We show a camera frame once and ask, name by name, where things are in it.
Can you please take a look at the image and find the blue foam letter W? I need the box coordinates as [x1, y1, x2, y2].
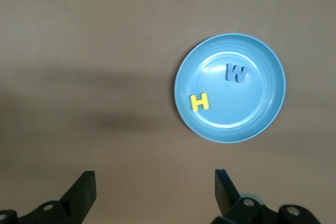
[225, 63, 248, 84]

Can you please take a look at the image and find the yellow foam letter H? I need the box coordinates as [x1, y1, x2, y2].
[189, 92, 210, 112]

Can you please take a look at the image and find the blue plate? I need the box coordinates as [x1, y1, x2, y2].
[174, 33, 287, 145]

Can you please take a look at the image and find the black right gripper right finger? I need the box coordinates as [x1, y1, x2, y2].
[212, 168, 320, 224]

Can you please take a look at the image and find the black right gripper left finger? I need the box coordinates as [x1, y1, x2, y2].
[0, 170, 97, 224]

